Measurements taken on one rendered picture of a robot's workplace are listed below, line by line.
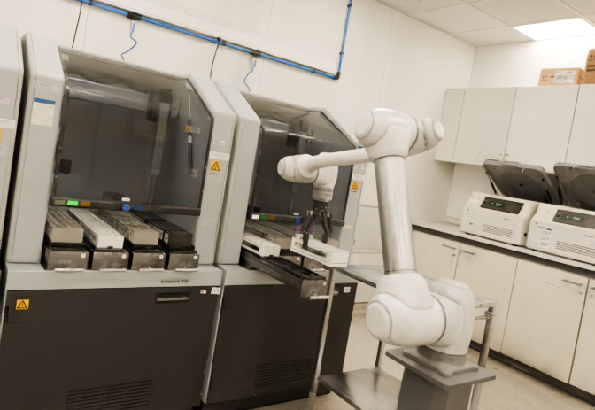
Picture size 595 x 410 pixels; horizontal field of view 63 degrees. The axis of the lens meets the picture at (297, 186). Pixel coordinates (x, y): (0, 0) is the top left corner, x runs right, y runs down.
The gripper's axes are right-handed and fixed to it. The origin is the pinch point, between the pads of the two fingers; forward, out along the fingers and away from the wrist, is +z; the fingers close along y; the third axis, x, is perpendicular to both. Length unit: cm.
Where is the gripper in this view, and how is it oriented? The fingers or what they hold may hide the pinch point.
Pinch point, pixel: (314, 243)
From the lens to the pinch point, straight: 222.1
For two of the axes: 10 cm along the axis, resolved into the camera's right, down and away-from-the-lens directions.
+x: -5.7, -1.3, 8.1
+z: -1.5, 9.9, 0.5
